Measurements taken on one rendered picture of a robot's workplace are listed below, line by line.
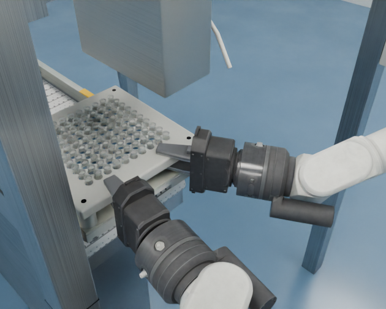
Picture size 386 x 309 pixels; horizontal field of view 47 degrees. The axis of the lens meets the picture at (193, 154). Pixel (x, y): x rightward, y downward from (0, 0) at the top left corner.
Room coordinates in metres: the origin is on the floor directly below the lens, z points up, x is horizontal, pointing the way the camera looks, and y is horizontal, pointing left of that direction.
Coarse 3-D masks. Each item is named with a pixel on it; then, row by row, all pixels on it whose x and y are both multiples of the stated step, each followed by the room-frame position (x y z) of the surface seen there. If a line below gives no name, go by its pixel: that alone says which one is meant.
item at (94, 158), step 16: (112, 112) 0.67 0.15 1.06; (64, 128) 0.62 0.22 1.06; (80, 128) 0.62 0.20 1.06; (96, 128) 0.62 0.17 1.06; (112, 128) 0.61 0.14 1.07; (128, 128) 0.62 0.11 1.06; (144, 128) 0.62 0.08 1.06; (64, 144) 0.57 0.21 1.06; (80, 144) 0.57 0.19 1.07; (96, 144) 0.57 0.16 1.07; (112, 144) 0.57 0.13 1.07; (128, 144) 0.58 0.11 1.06; (144, 144) 0.58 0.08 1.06; (80, 160) 0.53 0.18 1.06; (96, 160) 0.53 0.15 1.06; (112, 160) 0.53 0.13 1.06
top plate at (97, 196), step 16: (96, 96) 0.73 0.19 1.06; (128, 96) 0.73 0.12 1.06; (64, 112) 0.68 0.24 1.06; (96, 112) 0.67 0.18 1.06; (144, 112) 0.67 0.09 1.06; (176, 128) 0.63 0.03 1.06; (144, 160) 0.54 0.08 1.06; (160, 160) 0.54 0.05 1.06; (176, 160) 0.56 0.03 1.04; (128, 176) 0.50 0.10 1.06; (144, 176) 0.51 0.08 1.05; (80, 192) 0.47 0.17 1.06; (96, 192) 0.47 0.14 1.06; (80, 208) 0.43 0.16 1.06; (96, 208) 0.44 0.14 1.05
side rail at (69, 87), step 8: (40, 64) 0.99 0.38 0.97; (40, 72) 0.99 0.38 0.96; (48, 72) 0.96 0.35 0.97; (56, 72) 0.95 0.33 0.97; (48, 80) 0.96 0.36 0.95; (56, 80) 0.94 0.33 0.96; (64, 80) 0.92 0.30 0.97; (64, 88) 0.91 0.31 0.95; (72, 88) 0.89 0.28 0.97; (80, 88) 0.88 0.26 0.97; (72, 96) 0.89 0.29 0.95; (80, 96) 0.87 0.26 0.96
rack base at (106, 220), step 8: (160, 176) 0.55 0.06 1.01; (168, 176) 0.55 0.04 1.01; (176, 176) 0.56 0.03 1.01; (184, 176) 0.57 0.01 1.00; (152, 184) 0.53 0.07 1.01; (160, 184) 0.53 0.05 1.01; (168, 184) 0.54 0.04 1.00; (176, 184) 0.55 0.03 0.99; (104, 208) 0.48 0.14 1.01; (112, 208) 0.48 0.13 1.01; (104, 216) 0.46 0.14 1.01; (112, 216) 0.46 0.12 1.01; (96, 224) 0.44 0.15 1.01; (104, 224) 0.45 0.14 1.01; (112, 224) 0.46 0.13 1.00; (88, 232) 0.43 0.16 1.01; (96, 232) 0.44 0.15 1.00; (88, 240) 0.43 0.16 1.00
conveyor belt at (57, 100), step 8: (48, 88) 0.94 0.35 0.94; (56, 88) 0.94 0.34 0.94; (48, 96) 0.90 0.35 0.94; (56, 96) 0.90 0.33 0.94; (64, 96) 0.90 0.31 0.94; (48, 104) 0.87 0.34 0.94; (56, 104) 0.87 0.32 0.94; (64, 104) 0.87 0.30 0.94; (72, 104) 0.87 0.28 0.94; (184, 184) 0.63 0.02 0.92; (160, 192) 0.59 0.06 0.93; (168, 192) 0.60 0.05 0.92; (176, 192) 0.61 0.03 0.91; (160, 200) 0.58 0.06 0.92; (104, 232) 0.50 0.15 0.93; (112, 232) 0.50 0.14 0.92; (96, 240) 0.48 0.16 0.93; (104, 240) 0.49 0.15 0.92; (88, 248) 0.47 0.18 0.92; (96, 248) 0.47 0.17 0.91; (88, 256) 0.46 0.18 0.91
